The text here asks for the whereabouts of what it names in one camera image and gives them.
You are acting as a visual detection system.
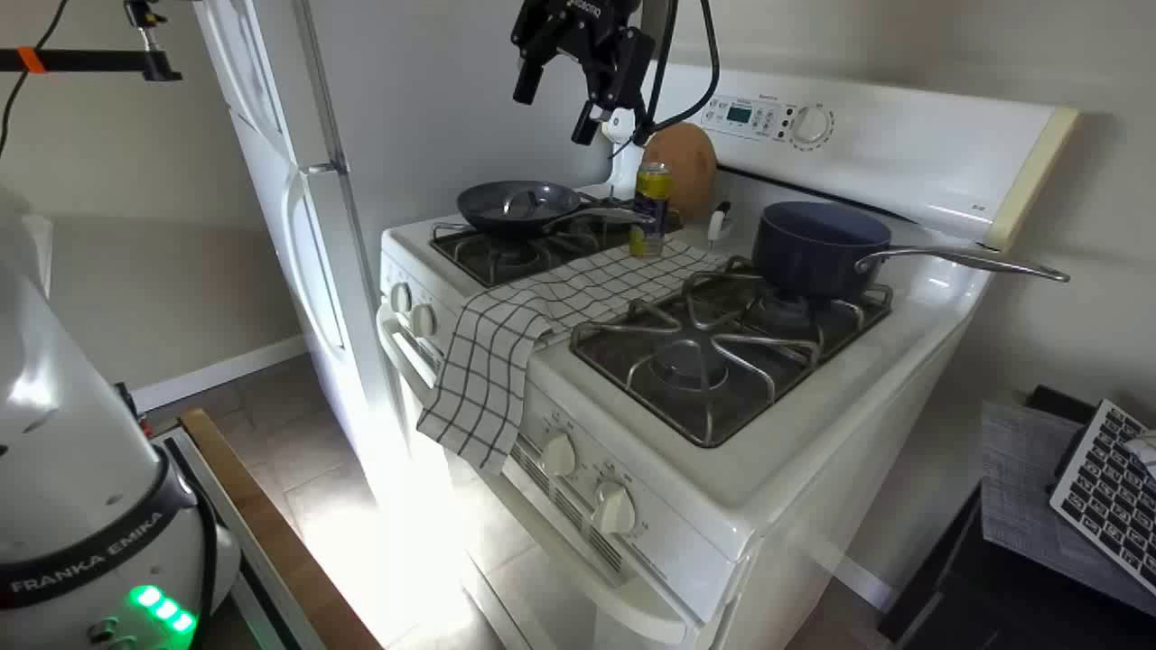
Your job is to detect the clear glass pot lid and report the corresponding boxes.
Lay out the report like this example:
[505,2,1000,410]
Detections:
[471,180,581,225]

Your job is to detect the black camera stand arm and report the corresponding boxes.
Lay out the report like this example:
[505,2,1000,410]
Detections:
[0,0,179,83]

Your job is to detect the white refrigerator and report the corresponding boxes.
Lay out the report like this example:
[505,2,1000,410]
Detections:
[193,0,606,504]

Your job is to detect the olive oil bottle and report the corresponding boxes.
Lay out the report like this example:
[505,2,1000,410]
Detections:
[634,161,672,258]

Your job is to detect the gray checkered mat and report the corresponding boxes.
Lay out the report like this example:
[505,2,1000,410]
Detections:
[980,404,1156,617]

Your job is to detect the white checkered kitchen towel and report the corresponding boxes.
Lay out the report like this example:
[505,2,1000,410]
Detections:
[416,239,723,471]

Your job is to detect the small white salt shaker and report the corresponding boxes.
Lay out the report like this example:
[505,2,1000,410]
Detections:
[709,203,730,243]

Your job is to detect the round wooden cutting board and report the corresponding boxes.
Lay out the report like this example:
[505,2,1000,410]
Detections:
[645,122,719,225]

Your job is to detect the dark side table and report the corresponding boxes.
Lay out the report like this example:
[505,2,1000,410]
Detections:
[877,387,1156,650]

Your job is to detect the black pot with steel handle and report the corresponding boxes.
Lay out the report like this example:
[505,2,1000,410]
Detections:
[752,203,1066,298]

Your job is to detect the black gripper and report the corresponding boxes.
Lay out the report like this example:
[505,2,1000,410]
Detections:
[510,0,656,144]

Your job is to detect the wooden edged robot table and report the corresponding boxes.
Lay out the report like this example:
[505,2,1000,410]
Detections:
[155,408,380,650]

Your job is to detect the white gas stove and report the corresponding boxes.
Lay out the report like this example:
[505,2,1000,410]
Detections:
[380,63,1076,650]

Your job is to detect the white franka robot arm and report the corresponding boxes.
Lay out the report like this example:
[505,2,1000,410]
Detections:
[3,0,606,645]

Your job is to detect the gray frying pan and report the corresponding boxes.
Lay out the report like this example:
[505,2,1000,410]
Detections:
[455,180,601,239]

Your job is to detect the white keyboard black keys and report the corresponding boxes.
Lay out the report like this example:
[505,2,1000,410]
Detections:
[1047,402,1156,594]

